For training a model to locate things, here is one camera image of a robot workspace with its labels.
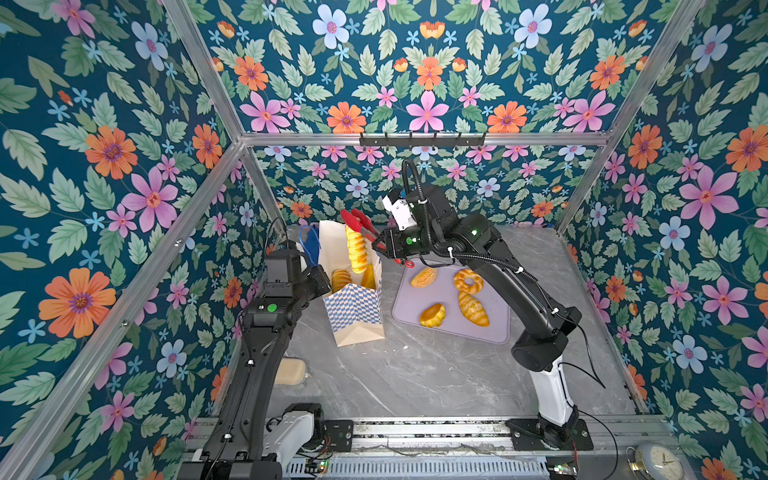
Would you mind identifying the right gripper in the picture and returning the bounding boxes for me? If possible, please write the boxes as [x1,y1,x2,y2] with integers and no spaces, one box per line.
[369,226,442,261]

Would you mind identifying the large braided bread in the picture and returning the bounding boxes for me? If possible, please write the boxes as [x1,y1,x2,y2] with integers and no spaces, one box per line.
[331,269,352,293]

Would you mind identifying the round sugared bread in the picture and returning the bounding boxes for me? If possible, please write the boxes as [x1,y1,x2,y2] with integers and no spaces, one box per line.
[410,267,438,288]

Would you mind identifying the red silicone tongs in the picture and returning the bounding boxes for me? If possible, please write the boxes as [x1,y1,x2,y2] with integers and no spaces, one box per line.
[341,209,415,268]

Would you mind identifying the blue checkered paper bag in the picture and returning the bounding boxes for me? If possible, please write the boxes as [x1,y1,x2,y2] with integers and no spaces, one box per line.
[317,220,385,347]

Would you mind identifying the lilac plastic tray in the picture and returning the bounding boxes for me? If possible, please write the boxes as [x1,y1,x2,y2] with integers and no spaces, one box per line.
[392,265,511,345]

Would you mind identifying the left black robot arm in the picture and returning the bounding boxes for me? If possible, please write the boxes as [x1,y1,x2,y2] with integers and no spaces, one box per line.
[178,258,331,479]

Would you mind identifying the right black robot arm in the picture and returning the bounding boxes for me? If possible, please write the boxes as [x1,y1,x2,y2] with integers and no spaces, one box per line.
[374,187,581,447]

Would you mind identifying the beige long bread loaf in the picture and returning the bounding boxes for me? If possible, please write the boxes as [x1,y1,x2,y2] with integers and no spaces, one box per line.
[274,357,308,386]

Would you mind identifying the alarm clock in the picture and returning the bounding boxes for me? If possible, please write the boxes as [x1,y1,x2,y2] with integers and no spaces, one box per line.
[627,442,685,480]

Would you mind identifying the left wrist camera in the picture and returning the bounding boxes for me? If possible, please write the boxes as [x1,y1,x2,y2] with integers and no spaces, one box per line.
[265,248,303,284]

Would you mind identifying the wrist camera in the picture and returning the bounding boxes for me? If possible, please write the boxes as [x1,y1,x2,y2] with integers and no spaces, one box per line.
[382,195,417,231]
[265,248,303,284]

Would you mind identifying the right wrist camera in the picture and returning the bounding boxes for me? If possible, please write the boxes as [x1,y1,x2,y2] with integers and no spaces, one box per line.
[382,195,417,231]

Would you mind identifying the ring pretzel bread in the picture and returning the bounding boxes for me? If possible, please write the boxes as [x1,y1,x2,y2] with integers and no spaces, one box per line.
[453,269,485,295]

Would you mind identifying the black hook rail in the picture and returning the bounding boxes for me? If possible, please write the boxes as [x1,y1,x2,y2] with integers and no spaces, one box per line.
[358,132,486,149]

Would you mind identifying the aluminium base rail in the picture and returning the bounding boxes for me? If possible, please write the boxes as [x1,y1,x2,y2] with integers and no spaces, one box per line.
[185,415,673,457]

